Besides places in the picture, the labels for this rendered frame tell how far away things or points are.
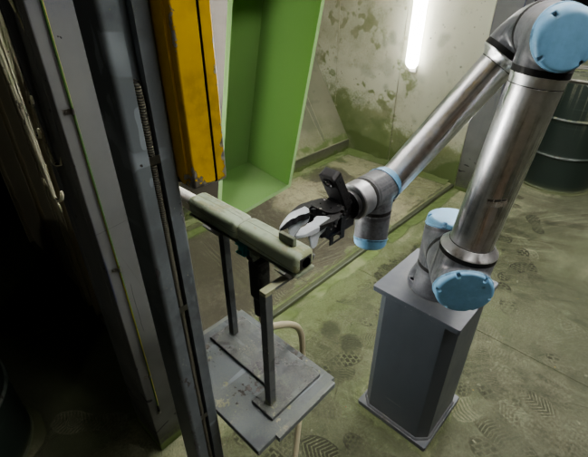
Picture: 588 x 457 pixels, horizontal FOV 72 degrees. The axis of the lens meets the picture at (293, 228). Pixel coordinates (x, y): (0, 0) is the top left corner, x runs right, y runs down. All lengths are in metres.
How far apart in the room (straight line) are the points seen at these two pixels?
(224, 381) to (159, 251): 0.43
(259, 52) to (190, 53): 1.83
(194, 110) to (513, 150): 0.72
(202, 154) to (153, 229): 0.12
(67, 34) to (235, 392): 0.81
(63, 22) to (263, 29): 1.42
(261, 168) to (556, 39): 1.88
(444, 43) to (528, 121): 2.54
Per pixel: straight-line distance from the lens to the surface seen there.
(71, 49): 1.02
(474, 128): 3.49
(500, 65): 1.11
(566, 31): 0.97
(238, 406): 0.91
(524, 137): 1.01
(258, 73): 2.36
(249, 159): 2.58
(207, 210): 0.81
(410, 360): 1.54
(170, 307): 0.66
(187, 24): 0.51
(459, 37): 3.45
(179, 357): 0.73
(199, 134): 0.53
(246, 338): 1.01
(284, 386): 0.92
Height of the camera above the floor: 1.53
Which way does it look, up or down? 32 degrees down
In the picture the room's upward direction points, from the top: straight up
